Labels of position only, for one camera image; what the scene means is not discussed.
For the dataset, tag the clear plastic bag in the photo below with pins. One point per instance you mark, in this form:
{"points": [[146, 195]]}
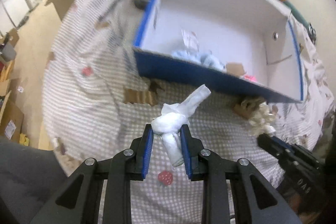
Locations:
{"points": [[190, 39]]}

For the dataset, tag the light blue fluffy sock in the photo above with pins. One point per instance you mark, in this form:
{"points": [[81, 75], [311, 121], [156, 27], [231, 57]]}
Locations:
{"points": [[202, 58]]}

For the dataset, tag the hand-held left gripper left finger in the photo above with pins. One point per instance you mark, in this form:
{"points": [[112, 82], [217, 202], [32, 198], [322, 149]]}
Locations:
{"points": [[147, 150]]}

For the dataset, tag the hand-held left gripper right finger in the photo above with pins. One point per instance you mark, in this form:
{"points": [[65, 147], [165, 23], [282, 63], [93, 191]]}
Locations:
{"points": [[185, 153]]}

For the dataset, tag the white knotted cloth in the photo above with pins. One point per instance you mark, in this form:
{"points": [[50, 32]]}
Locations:
{"points": [[170, 121]]}

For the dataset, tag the white kitchen cabinet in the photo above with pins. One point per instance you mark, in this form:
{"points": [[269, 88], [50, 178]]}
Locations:
{"points": [[13, 7]]}

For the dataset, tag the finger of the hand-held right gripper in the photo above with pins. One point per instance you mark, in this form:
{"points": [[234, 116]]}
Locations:
{"points": [[270, 145]]}

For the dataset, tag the teal pillow with orange stripe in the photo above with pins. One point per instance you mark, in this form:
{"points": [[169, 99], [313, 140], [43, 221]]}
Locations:
{"points": [[286, 3]]}

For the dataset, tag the open cardboard box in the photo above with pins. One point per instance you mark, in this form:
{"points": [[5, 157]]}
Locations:
{"points": [[10, 120]]}

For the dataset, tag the brown cardboard piece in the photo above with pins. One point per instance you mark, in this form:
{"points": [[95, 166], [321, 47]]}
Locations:
{"points": [[235, 69]]}

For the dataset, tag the person's right hand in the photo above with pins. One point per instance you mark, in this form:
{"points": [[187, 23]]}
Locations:
{"points": [[295, 200]]}

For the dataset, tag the grey bin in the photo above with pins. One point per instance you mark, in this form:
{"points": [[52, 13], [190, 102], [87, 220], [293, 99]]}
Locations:
{"points": [[7, 52]]}

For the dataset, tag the blue and white cardboard box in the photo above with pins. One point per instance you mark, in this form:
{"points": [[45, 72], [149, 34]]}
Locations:
{"points": [[210, 16]]}

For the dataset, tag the black and white patterned item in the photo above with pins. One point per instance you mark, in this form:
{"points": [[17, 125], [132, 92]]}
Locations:
{"points": [[312, 32]]}

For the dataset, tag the cream fluffy sock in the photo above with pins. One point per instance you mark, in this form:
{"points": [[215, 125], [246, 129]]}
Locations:
{"points": [[261, 116]]}

